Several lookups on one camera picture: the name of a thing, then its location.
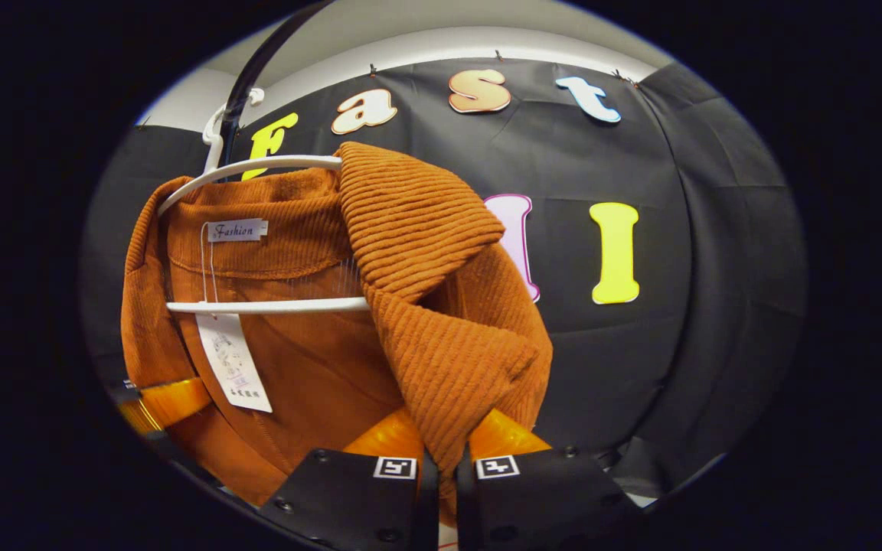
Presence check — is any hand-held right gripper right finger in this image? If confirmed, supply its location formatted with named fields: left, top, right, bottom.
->
left=456, top=408, right=647, bottom=551

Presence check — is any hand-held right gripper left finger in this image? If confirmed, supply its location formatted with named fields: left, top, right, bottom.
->
left=260, top=406, right=440, bottom=551

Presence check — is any white hanger with crossbar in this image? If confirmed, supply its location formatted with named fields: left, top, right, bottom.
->
left=156, top=87, right=372, bottom=317

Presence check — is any orange corduroy jacket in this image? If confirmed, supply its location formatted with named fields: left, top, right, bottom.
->
left=121, top=142, right=555, bottom=529

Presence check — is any black clothes rack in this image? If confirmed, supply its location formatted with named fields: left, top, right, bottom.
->
left=219, top=0, right=336, bottom=165

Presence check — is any black backdrop cloth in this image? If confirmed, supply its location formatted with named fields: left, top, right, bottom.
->
left=80, top=57, right=809, bottom=498

